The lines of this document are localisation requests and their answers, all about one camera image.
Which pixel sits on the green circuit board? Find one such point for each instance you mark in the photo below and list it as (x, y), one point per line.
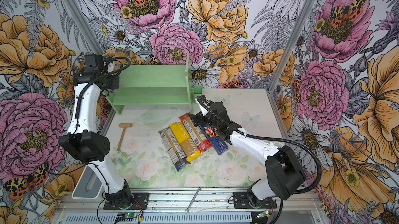
(127, 217)

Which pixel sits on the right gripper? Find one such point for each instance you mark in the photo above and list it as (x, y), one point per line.
(200, 116)

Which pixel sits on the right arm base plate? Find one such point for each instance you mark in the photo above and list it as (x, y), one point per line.
(246, 200)

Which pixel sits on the white grey bin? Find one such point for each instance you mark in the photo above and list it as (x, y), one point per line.
(89, 187)

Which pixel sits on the small board right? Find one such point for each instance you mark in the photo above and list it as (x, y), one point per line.
(263, 214)

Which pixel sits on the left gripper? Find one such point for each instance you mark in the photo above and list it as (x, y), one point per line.
(115, 84)

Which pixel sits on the green wooden shelf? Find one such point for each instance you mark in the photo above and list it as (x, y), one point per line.
(153, 85)

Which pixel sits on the metal rod on rail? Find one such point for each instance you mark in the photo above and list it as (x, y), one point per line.
(187, 210)

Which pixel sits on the green cup on shelf side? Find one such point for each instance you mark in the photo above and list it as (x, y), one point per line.
(197, 90)

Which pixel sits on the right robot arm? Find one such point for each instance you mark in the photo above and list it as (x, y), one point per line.
(284, 173)

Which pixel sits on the small wooden mallet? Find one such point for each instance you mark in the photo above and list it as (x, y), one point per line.
(124, 127)

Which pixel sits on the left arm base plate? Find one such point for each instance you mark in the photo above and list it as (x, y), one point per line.
(119, 201)

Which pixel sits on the spaghetti bag with white label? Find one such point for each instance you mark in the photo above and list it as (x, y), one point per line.
(176, 154)

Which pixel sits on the red spaghetti bag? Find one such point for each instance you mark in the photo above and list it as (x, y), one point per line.
(195, 133)

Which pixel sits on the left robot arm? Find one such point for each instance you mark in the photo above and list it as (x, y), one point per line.
(82, 141)

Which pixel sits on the yellow spaghetti bag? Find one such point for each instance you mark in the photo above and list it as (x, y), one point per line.
(185, 141)

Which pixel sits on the blue spaghetti bag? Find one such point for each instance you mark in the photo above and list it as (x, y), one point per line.
(212, 136)

